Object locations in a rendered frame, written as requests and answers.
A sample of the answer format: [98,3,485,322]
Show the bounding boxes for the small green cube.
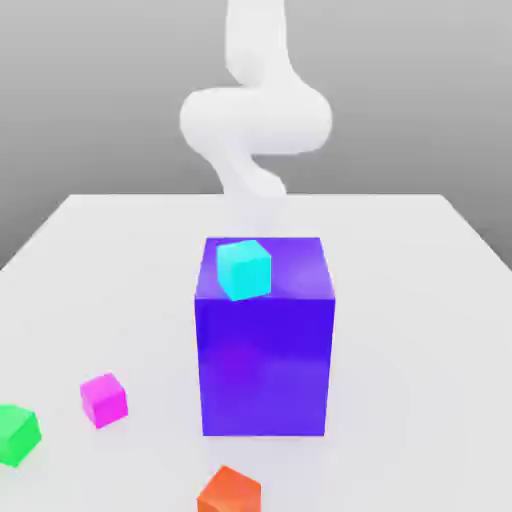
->
[0,403,43,469]

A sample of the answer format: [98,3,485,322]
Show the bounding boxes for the small orange cube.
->
[196,464,263,512]

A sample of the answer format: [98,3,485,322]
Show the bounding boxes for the small magenta cube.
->
[79,372,130,430]

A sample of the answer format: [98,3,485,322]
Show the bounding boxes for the small cyan cube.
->
[215,238,273,302]

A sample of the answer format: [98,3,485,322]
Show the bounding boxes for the large blue box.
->
[193,236,336,438]

